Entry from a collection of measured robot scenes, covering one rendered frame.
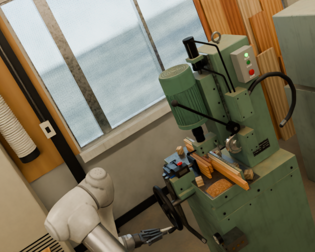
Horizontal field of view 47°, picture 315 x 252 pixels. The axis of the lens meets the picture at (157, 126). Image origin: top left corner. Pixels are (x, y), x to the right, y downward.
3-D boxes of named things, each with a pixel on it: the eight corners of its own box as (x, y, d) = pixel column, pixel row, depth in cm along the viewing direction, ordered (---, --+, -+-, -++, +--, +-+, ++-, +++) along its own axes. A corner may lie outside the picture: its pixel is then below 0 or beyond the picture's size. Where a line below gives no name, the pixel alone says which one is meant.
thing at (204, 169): (191, 165, 215) (187, 154, 212) (193, 164, 216) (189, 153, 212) (209, 179, 197) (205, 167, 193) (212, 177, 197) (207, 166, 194)
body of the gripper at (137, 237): (134, 240, 190) (150, 235, 193) (129, 231, 197) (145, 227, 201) (135, 252, 192) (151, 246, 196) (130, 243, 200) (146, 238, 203)
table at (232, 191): (154, 174, 234) (151, 166, 232) (192, 150, 241) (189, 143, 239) (201, 219, 181) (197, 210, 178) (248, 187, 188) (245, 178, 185)
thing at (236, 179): (187, 150, 232) (185, 145, 230) (190, 148, 233) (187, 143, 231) (246, 190, 177) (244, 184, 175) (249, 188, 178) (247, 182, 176)
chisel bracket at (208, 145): (195, 155, 207) (191, 143, 203) (215, 142, 210) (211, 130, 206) (202, 159, 200) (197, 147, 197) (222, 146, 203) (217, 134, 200)
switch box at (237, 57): (238, 81, 187) (229, 53, 181) (253, 72, 190) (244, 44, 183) (245, 83, 182) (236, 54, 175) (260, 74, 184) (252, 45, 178)
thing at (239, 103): (232, 118, 192) (224, 94, 186) (245, 110, 194) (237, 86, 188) (242, 122, 185) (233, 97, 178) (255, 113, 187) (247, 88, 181)
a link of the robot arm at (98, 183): (100, 181, 163) (78, 201, 155) (95, 155, 150) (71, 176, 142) (122, 196, 157) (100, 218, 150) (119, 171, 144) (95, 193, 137)
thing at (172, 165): (164, 173, 208) (160, 165, 206) (180, 163, 211) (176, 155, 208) (174, 182, 197) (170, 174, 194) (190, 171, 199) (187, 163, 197)
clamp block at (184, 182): (167, 184, 213) (162, 173, 209) (186, 172, 216) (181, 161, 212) (178, 195, 200) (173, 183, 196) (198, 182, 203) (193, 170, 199)
